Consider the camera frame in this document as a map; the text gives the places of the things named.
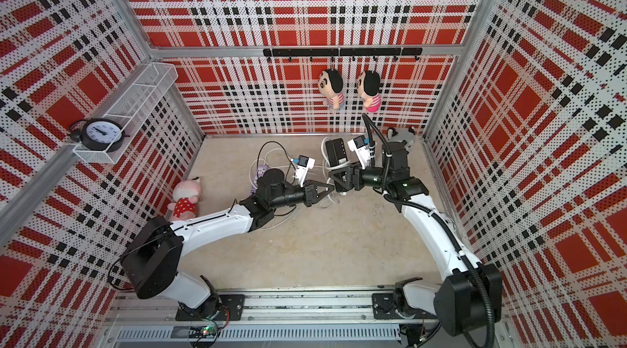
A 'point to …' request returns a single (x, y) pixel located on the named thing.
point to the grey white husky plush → (408, 135)
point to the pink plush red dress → (186, 194)
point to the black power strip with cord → (336, 152)
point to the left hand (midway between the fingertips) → (336, 187)
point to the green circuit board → (207, 332)
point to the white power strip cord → (264, 159)
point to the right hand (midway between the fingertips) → (338, 173)
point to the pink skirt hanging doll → (368, 87)
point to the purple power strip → (260, 171)
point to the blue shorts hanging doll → (330, 84)
